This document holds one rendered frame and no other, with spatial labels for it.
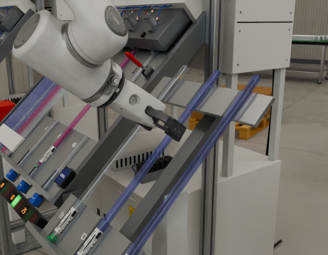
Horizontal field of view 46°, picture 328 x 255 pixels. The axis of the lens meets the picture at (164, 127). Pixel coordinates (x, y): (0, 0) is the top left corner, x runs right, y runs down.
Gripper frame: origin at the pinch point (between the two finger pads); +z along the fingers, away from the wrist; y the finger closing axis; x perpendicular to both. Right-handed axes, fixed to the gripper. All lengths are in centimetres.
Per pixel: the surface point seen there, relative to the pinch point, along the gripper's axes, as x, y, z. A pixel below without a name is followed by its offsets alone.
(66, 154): 15.3, 43.5, 8.6
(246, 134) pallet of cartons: -77, 184, 252
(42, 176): 24, 46, 7
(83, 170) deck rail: 16.3, 30.4, 8.0
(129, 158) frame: 7, 61, 43
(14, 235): 70, 135, 57
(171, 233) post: 18.3, 0.4, 16.6
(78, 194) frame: 22.0, 26.0, 7.4
